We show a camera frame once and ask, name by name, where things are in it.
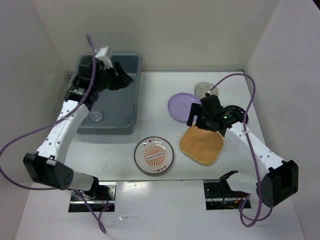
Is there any clear plastic cup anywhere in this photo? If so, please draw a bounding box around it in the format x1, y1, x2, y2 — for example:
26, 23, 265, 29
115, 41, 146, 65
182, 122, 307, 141
90, 110, 103, 122

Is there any clear square glass dish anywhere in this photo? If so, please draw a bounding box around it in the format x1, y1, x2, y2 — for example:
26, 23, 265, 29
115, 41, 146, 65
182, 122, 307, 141
193, 82, 219, 100

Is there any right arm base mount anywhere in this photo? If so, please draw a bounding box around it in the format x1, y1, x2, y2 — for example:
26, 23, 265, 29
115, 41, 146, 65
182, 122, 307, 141
203, 180, 248, 211

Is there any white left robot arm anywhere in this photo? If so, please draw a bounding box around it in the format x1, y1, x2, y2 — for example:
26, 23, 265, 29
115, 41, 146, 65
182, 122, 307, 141
23, 55, 133, 200

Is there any grey plastic bin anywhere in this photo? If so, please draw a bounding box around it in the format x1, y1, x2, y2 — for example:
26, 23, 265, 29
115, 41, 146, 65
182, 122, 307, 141
77, 51, 142, 135

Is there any woven bamboo square tray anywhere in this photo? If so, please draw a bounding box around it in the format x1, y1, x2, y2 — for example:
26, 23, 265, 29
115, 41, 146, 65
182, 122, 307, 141
179, 125, 224, 166

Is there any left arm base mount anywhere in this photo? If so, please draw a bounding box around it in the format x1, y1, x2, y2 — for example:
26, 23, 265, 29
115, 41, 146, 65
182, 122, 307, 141
68, 181, 117, 213

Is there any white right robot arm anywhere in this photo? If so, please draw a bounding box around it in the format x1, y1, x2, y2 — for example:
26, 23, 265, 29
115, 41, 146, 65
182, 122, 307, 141
186, 95, 299, 208

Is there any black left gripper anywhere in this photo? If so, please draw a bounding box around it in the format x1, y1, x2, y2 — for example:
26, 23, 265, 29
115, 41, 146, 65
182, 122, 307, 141
95, 61, 135, 93

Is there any purple plastic plate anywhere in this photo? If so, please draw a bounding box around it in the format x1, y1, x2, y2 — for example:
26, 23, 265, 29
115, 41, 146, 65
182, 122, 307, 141
167, 92, 201, 123

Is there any white orange patterned plate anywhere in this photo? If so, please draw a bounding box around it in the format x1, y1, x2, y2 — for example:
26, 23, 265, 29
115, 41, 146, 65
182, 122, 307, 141
133, 136, 175, 176

